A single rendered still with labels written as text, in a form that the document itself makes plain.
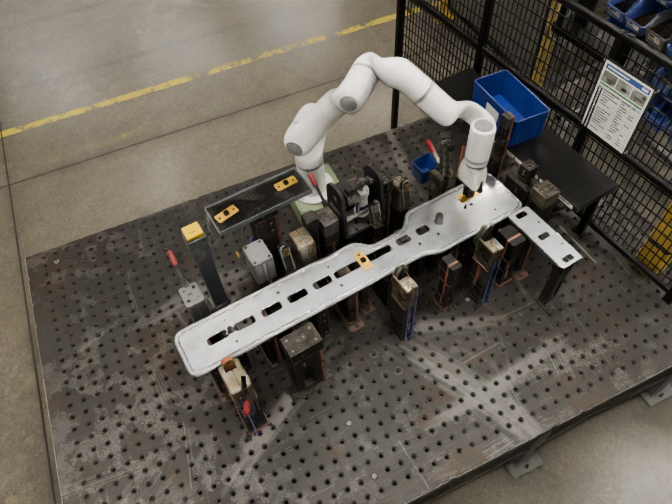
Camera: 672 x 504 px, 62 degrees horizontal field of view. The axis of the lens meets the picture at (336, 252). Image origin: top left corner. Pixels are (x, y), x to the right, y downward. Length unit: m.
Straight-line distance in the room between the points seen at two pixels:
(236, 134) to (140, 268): 1.77
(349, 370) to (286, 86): 2.75
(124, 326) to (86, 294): 0.24
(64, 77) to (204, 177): 1.70
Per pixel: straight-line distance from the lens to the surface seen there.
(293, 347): 1.84
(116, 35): 5.40
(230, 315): 1.97
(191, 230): 2.01
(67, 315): 2.58
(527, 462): 2.86
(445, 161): 2.21
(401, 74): 1.84
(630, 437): 3.07
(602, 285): 2.53
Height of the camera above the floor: 2.67
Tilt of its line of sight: 54 degrees down
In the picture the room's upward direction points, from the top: 4 degrees counter-clockwise
